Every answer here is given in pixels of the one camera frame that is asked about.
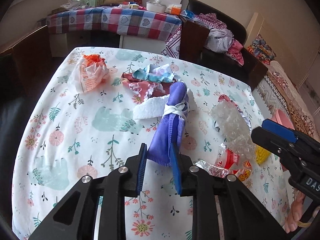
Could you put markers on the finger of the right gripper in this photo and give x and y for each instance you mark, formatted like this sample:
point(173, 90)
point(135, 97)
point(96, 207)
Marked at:
point(280, 129)
point(272, 139)

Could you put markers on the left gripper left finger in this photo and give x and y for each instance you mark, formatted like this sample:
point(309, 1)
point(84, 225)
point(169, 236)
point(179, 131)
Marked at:
point(142, 158)

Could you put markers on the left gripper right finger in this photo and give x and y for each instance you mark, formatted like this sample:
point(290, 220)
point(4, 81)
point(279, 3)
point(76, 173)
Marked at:
point(176, 167)

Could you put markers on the purple cloth bundle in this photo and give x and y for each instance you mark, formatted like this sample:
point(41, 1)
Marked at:
point(171, 127)

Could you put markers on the yellow foam fruit net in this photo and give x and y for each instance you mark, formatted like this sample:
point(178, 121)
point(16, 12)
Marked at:
point(261, 155)

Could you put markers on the clear bubble wrap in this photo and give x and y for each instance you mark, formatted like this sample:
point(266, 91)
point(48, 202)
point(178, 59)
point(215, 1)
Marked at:
point(237, 147)

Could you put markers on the red snack wrapper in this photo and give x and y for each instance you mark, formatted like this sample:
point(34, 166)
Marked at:
point(215, 169)

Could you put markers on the blue floral paper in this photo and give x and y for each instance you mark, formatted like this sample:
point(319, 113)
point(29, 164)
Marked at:
point(150, 81)

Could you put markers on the orange white plastic bag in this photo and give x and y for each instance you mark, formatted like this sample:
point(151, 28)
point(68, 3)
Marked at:
point(90, 71)

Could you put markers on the pink plastic trash bucket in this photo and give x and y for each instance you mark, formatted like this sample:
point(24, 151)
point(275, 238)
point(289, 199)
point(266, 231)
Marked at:
point(281, 118)

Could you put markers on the right hand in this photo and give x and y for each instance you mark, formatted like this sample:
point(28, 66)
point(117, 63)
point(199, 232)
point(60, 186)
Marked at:
point(295, 214)

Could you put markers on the bed with patterned quilt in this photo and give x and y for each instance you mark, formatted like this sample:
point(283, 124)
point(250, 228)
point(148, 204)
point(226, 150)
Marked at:
point(276, 88)

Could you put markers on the black leather armchair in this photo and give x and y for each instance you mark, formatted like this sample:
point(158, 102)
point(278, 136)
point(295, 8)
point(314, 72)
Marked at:
point(251, 73)

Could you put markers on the colourful comic pillow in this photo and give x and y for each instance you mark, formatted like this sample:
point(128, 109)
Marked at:
point(261, 50)

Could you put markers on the dark wooden side cabinet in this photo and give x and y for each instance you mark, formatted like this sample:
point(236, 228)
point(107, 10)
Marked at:
point(193, 38)

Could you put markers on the pile of clothes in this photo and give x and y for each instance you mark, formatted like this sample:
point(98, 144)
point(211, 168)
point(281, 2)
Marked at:
point(220, 39)

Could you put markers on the plaid checkered tablecloth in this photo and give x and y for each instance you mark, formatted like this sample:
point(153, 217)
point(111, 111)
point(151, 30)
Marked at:
point(128, 22)

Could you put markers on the orange tissue box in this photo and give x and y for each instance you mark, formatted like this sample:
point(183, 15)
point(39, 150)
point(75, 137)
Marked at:
point(173, 9)

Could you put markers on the white round bowl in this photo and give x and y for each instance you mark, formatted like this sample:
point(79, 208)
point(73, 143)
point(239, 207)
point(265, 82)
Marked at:
point(155, 7)

